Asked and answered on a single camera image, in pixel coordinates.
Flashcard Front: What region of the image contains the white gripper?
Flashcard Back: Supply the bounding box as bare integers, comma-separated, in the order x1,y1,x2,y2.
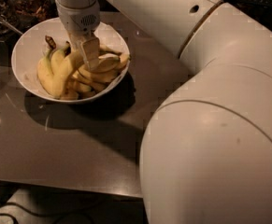
55,0,100,71

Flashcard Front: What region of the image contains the large top yellow banana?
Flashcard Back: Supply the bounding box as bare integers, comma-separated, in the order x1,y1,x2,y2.
51,49,83,98

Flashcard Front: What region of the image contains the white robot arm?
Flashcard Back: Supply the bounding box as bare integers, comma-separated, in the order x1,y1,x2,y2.
56,0,272,224

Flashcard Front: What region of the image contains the middle right yellow banana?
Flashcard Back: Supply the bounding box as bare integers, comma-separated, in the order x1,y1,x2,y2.
92,57,120,73

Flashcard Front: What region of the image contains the lower curved yellow banana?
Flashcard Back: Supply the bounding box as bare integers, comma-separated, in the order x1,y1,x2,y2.
79,67,118,83

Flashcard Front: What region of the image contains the bottom middle yellow banana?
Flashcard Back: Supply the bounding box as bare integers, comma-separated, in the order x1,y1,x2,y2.
68,79,93,93

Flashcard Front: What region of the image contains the far right yellow banana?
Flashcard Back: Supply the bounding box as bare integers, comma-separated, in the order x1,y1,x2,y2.
115,53,130,70

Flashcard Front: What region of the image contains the bottom left yellow banana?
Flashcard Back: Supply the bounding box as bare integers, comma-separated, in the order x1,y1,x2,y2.
61,89,79,100

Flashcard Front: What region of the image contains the white bowl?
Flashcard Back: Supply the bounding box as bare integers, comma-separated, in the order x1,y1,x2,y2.
11,18,130,104

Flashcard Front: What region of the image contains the metal spoon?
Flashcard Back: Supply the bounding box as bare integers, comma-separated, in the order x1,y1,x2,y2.
0,15,23,35

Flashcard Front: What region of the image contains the black floor cable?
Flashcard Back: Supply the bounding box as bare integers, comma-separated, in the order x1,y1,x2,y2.
0,199,106,224

